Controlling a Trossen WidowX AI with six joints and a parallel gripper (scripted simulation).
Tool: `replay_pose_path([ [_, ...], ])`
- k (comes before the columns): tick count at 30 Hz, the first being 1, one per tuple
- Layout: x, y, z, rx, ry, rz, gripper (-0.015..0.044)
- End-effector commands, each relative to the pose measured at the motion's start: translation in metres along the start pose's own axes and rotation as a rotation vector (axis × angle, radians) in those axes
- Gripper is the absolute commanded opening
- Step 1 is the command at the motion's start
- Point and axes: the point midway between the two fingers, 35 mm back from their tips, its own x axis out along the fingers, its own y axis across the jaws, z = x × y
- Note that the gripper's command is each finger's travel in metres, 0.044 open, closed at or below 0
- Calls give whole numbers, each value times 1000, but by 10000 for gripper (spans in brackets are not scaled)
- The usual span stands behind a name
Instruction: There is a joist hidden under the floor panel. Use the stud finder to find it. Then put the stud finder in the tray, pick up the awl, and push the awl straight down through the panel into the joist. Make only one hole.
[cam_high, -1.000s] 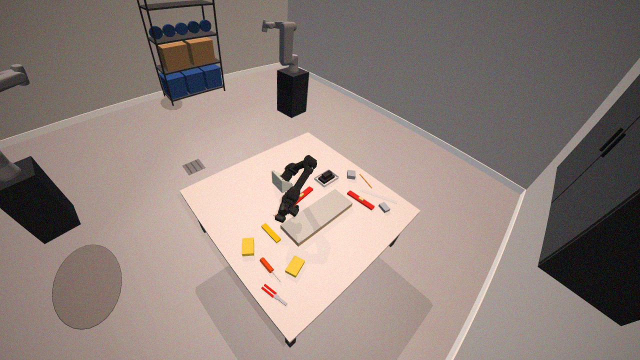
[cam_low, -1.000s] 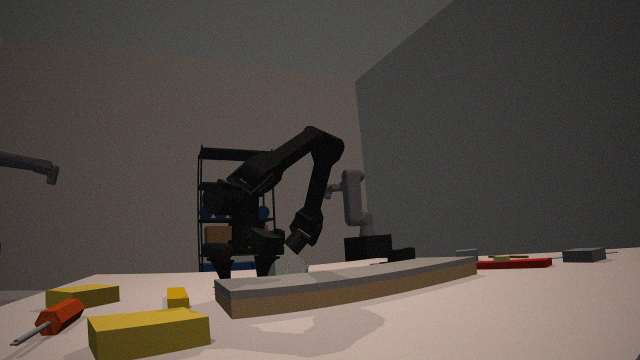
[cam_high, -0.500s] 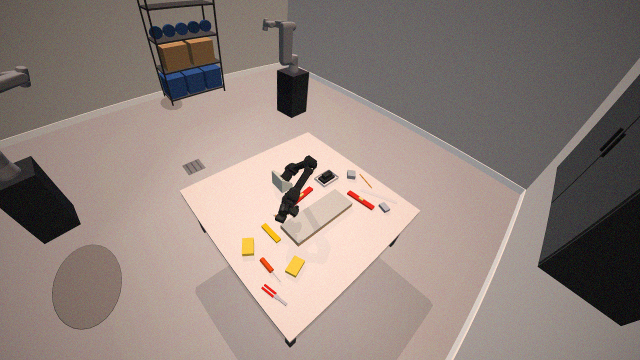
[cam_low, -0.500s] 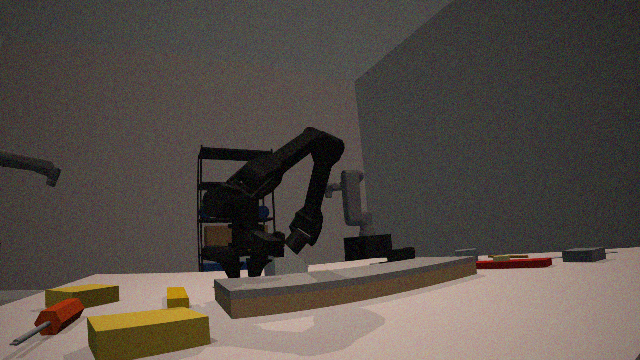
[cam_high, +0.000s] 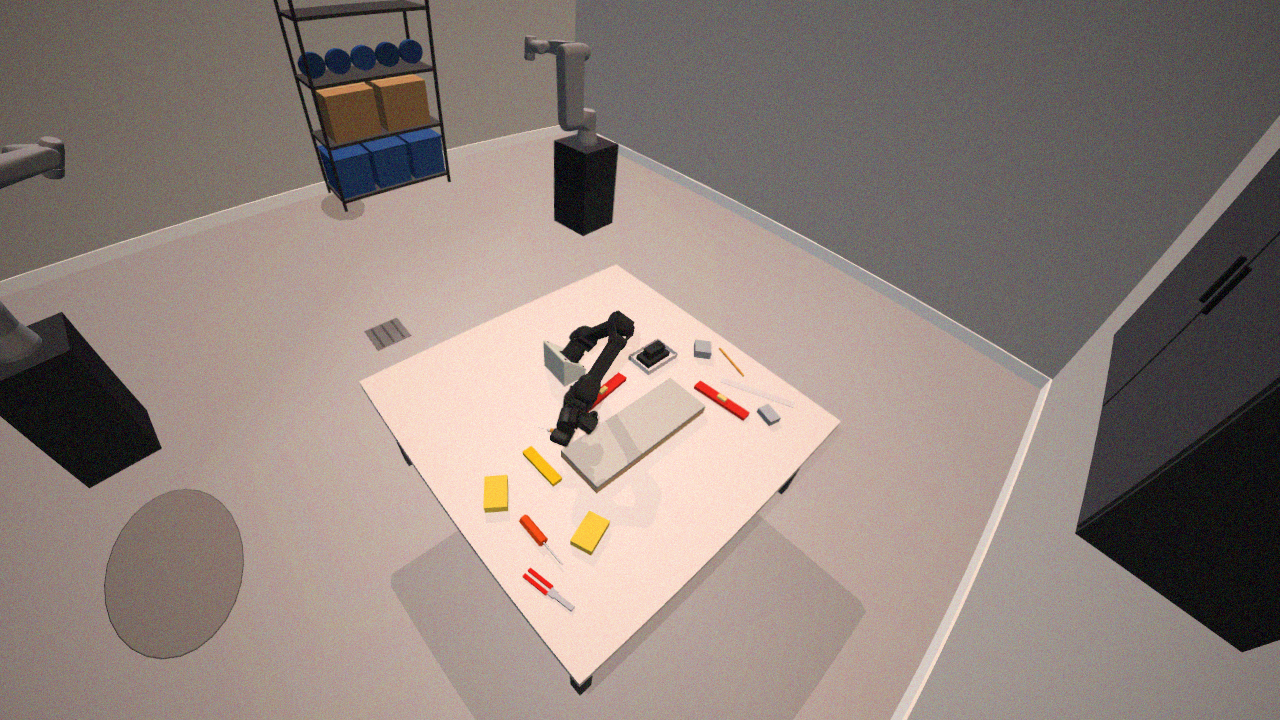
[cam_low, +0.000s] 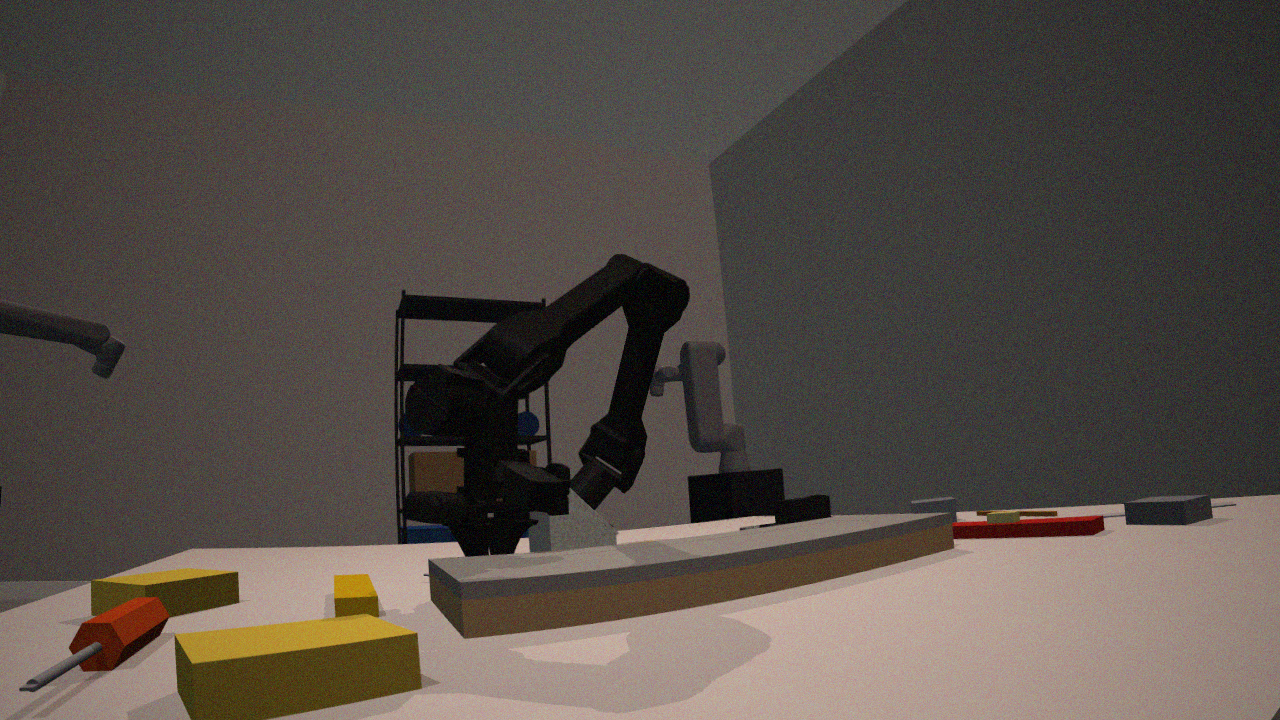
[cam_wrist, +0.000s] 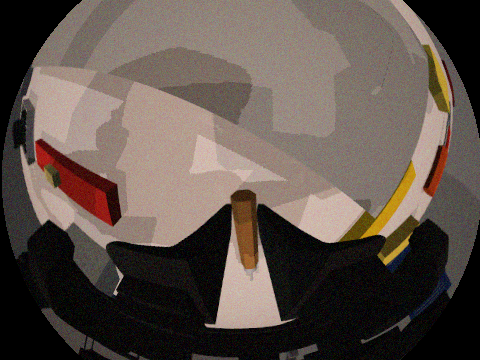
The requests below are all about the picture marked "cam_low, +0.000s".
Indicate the red-handled awl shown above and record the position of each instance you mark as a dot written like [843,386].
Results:
[107,640]

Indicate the long tan board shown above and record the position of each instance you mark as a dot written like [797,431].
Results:
[518,593]

